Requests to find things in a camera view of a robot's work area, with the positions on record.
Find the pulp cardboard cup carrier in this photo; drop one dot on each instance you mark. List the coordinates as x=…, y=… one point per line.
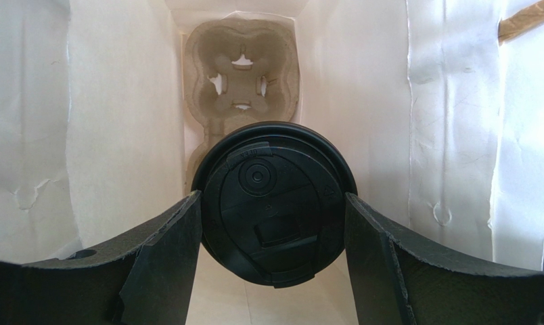
x=237, y=72

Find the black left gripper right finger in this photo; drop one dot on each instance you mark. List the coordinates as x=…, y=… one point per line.
x=401, y=277

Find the black plastic cup lid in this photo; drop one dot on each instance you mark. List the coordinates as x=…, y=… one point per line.
x=273, y=203

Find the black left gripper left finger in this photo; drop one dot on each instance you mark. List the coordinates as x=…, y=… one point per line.
x=142, y=276

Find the kraft paper takeout bag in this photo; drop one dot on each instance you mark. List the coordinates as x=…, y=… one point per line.
x=440, y=120

